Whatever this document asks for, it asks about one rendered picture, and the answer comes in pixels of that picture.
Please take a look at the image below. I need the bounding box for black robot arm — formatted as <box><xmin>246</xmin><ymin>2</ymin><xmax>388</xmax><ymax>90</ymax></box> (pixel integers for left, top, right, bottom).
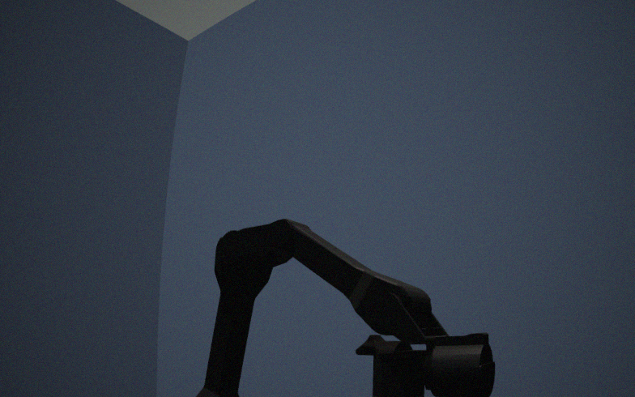
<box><xmin>196</xmin><ymin>219</ymin><xmax>496</xmax><ymax>397</ymax></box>

